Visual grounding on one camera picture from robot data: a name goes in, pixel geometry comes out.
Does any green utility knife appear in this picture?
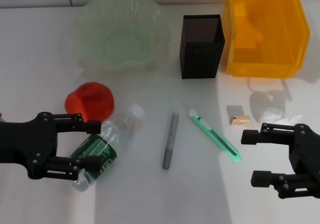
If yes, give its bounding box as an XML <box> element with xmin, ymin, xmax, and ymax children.
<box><xmin>188</xmin><ymin>109</ymin><xmax>243</xmax><ymax>162</ymax></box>

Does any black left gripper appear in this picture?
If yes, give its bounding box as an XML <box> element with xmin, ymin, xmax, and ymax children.
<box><xmin>0</xmin><ymin>112</ymin><xmax>102</xmax><ymax>180</ymax></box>

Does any pale green glass fruit bowl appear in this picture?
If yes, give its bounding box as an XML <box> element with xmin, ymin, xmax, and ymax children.
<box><xmin>69</xmin><ymin>0</ymin><xmax>172</xmax><ymax>74</ymax></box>

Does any small beige eraser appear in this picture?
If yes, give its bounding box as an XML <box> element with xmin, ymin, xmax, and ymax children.
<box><xmin>230</xmin><ymin>115</ymin><xmax>251</xmax><ymax>127</ymax></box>

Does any grey pen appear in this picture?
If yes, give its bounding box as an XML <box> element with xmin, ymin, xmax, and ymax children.
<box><xmin>161</xmin><ymin>112</ymin><xmax>180</xmax><ymax>170</ymax></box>

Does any white paper ball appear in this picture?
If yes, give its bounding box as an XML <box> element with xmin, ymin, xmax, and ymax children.
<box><xmin>258</xmin><ymin>107</ymin><xmax>305</xmax><ymax>126</ymax></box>

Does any yellow plastic bin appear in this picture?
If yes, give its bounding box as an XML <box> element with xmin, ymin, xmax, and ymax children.
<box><xmin>223</xmin><ymin>0</ymin><xmax>311</xmax><ymax>79</ymax></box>

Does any clear bottle with green label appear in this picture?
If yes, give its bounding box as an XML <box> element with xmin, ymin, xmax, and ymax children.
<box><xmin>69</xmin><ymin>103</ymin><xmax>145</xmax><ymax>192</ymax></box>

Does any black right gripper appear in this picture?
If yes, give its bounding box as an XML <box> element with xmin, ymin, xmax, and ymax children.
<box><xmin>241</xmin><ymin>123</ymin><xmax>320</xmax><ymax>199</ymax></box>

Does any black mesh pen holder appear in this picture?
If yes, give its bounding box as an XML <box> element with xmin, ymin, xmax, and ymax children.
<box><xmin>179</xmin><ymin>14</ymin><xmax>226</xmax><ymax>80</ymax></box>

